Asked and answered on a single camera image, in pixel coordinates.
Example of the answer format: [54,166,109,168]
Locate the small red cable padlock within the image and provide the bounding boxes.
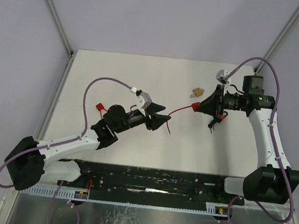
[166,102,200,135]

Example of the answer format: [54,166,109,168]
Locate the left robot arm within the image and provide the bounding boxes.
[2,103,171,190]

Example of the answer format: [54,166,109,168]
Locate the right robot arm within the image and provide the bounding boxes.
[193,70,299,204]

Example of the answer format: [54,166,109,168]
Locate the orange black padlock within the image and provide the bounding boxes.
[217,111,228,122]

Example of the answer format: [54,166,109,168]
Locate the black-headed keys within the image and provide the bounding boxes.
[207,120,218,133]

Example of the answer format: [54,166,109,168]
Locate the brass padlock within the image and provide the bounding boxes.
[190,87,205,98]

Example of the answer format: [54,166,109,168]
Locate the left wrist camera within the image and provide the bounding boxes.
[135,90,152,109]

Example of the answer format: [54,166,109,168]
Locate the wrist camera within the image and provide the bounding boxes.
[135,90,152,109]
[215,69,230,85]

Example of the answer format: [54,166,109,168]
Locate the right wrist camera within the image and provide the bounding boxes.
[215,69,230,85]

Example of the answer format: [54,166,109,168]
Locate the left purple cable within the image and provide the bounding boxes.
[0,67,139,224]

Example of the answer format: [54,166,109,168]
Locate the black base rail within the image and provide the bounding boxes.
[63,160,232,211]

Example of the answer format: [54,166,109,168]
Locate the white slotted cable duct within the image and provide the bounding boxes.
[20,185,90,202]

